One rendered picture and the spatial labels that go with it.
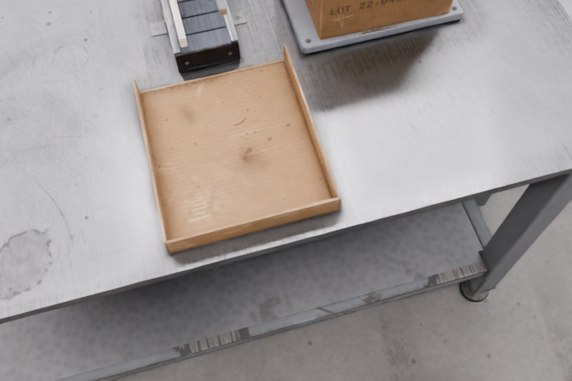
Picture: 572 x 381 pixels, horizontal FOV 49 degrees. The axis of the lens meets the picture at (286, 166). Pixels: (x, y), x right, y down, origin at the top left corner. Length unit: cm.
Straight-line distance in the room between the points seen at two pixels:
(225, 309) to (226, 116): 63
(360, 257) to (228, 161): 67
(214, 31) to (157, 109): 16
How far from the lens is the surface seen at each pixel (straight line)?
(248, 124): 101
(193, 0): 113
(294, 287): 154
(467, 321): 181
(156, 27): 117
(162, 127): 103
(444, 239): 163
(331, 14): 106
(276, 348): 172
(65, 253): 97
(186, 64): 108
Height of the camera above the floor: 168
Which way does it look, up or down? 61 degrees down
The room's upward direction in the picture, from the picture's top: 1 degrees counter-clockwise
